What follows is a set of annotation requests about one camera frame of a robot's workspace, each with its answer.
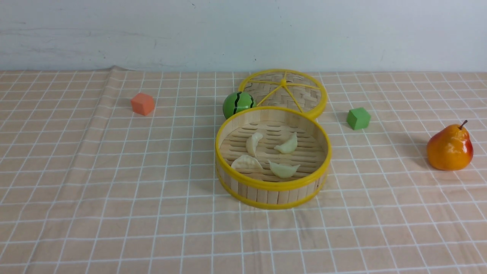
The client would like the orange yellow toy pear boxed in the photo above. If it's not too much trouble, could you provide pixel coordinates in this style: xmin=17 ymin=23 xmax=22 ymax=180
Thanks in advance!
xmin=426 ymin=120 xmax=474 ymax=170

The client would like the bamboo steamer tray yellow rim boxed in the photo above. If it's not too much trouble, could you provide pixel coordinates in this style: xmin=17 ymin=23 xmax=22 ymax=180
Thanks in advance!
xmin=215 ymin=106 xmax=332 ymax=210

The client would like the white dumpling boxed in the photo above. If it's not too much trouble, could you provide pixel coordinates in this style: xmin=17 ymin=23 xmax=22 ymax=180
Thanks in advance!
xmin=231 ymin=155 xmax=263 ymax=174
xmin=246 ymin=132 xmax=263 ymax=157
xmin=268 ymin=160 xmax=301 ymax=179
xmin=274 ymin=132 xmax=298 ymax=154

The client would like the bamboo steamer lid yellow rim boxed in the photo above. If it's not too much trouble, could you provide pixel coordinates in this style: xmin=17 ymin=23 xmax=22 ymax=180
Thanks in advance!
xmin=238 ymin=69 xmax=328 ymax=119

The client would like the checkered beige tablecloth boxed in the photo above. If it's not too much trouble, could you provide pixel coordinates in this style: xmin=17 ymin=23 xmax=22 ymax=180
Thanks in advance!
xmin=0 ymin=67 xmax=487 ymax=274

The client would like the green foam cube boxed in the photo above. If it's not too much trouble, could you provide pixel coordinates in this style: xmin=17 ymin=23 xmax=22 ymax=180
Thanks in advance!
xmin=346 ymin=107 xmax=371 ymax=130

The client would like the orange foam cube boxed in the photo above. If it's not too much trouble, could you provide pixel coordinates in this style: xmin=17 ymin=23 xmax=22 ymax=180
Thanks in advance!
xmin=130 ymin=92 xmax=155 ymax=116

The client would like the green watermelon toy ball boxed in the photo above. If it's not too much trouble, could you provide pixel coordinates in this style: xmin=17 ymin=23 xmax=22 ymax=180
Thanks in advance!
xmin=223 ymin=91 xmax=256 ymax=119

